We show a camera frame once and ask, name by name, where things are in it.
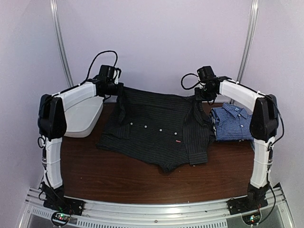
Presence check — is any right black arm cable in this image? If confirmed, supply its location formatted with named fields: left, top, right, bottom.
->
left=181, top=73, right=202, bottom=90

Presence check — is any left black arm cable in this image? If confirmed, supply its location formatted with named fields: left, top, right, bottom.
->
left=37, top=50, right=119, bottom=148

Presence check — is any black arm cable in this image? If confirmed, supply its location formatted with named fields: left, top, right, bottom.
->
left=181, top=73, right=202, bottom=90
left=37, top=50, right=119, bottom=148

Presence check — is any right circuit board with leds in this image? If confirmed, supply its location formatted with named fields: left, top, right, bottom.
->
left=242, top=213, right=261, bottom=226

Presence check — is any white plastic basin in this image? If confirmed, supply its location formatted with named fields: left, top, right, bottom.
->
left=64, top=96, right=104, bottom=138

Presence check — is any circuit board with leds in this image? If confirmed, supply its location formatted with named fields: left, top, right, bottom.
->
left=242, top=213, right=261, bottom=226
left=51, top=212, right=71, bottom=227

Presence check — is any black pinstriped long sleeve shirt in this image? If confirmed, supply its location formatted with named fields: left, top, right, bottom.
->
left=96, top=87, right=215, bottom=172

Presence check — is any left circuit board with leds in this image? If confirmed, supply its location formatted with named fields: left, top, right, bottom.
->
left=51, top=212, right=71, bottom=227

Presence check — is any aluminium frame post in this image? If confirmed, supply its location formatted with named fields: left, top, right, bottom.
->
left=49, top=0, right=74, bottom=87
left=237, top=0, right=259, bottom=82

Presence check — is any blue checked shirt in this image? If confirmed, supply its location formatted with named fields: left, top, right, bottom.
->
left=210, top=103, right=254, bottom=141

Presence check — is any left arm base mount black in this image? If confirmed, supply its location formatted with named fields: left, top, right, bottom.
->
left=41, top=181, right=85, bottom=216

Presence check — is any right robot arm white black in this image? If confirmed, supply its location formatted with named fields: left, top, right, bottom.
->
left=197, top=66, right=279, bottom=189

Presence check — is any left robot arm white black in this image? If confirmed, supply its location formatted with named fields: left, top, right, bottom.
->
left=38, top=65, right=123, bottom=189

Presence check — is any front aluminium rail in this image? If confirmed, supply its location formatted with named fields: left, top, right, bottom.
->
left=17, top=185, right=295, bottom=228

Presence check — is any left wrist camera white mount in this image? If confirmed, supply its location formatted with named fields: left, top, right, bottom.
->
left=114, top=67, right=122, bottom=85

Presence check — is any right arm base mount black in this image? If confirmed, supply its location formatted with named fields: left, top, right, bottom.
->
left=227, top=183, right=269, bottom=215

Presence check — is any left aluminium frame post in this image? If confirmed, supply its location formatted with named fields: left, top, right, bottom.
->
left=49, top=0, right=74, bottom=87

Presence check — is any right aluminium frame post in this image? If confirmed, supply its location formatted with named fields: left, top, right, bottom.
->
left=237, top=0, right=259, bottom=82

